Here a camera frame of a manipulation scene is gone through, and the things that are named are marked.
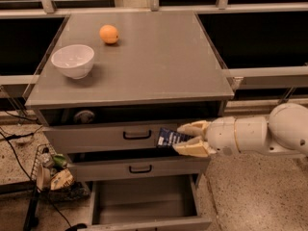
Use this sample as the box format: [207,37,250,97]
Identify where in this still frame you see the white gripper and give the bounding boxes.
[172,116,238,158]

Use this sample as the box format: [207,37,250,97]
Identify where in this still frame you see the blue rxbar snack bar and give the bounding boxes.
[157,128,192,147]

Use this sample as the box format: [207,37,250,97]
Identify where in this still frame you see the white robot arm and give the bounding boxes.
[172,103,308,157]

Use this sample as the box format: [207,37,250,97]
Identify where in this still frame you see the grey top drawer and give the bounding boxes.
[41,101,220,154]

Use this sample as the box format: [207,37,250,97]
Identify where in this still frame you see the grey drawer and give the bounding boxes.
[68,147,210,182]
[88,175,211,231]
[41,101,220,154]

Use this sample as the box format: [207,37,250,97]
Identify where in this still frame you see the grey bottom drawer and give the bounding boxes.
[88,175,211,231]

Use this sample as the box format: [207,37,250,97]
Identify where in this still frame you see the grey drawer cabinet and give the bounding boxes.
[24,10,235,231]

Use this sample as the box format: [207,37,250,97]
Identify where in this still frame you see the grey middle drawer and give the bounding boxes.
[68,147,210,182]

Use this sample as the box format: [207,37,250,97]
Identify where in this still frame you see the round object in top drawer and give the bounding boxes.
[73,110,95,124]

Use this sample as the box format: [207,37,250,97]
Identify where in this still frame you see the metal window railing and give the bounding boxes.
[0,0,308,20]

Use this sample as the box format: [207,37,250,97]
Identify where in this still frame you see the orange fruit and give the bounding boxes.
[99,25,118,44]

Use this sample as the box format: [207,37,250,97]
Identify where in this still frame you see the green snack packet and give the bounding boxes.
[53,154,67,168]

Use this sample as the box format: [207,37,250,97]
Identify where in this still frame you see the yellow snack bag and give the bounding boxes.
[50,168,74,191]

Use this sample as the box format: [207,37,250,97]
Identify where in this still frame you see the white ceramic bowl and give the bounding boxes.
[51,44,94,79]

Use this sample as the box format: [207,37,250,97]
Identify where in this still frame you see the black stand leg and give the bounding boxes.
[23,188,39,231]

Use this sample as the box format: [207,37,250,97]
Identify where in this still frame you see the black cable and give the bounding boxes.
[0,125,73,229]

